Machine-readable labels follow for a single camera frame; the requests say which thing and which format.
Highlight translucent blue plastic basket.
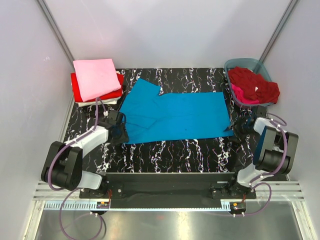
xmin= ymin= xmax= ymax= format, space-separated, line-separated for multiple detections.
xmin=224 ymin=58 xmax=275 ymax=109

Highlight folded red t shirt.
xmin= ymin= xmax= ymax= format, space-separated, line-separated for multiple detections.
xmin=70 ymin=72 xmax=124 ymax=102

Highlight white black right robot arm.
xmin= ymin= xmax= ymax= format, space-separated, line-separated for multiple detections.
xmin=224 ymin=105 xmax=299 ymax=199

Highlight blue t shirt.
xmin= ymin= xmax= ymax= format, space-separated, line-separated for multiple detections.
xmin=120 ymin=78 xmax=234 ymax=144

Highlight folded cream t shirt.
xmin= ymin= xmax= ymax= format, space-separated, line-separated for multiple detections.
xmin=76 ymin=97 xmax=120 ymax=107

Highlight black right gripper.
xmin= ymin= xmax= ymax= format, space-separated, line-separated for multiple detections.
xmin=224 ymin=116 xmax=257 ymax=143

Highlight folded pink t shirt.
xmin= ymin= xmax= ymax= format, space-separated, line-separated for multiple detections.
xmin=73 ymin=58 xmax=122 ymax=102

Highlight dark red t shirt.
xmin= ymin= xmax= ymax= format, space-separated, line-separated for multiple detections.
xmin=227 ymin=66 xmax=280 ymax=104

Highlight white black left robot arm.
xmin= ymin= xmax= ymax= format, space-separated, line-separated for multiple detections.
xmin=40 ymin=110 xmax=129 ymax=198

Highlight magenta t shirt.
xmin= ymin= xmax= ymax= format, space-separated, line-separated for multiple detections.
xmin=231 ymin=84 xmax=260 ymax=105

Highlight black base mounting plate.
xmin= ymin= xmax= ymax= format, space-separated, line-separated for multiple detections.
xmin=48 ymin=171 xmax=261 ymax=210

